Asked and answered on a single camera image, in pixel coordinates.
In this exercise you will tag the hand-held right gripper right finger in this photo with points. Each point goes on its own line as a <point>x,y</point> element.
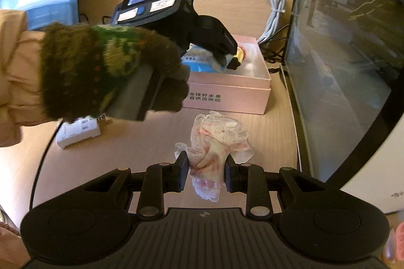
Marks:
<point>226,172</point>

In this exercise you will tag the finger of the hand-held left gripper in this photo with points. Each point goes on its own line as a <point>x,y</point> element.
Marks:
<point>233,63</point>

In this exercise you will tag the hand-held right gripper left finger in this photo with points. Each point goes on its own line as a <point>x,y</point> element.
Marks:
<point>185,166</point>

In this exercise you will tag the yellow toy figure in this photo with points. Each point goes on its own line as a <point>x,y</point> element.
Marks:
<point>241,54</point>

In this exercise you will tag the pink and white lace cloth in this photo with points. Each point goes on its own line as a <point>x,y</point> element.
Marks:
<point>217,146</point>

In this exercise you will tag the pink cardboard box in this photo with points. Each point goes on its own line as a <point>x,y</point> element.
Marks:
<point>227,95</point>

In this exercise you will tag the person's left hand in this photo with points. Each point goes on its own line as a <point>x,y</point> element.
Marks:
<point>94,67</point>

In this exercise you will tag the blue packet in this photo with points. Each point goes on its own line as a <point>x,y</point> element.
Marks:
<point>202,63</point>

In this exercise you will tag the white charger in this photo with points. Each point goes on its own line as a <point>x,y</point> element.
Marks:
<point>79,131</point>

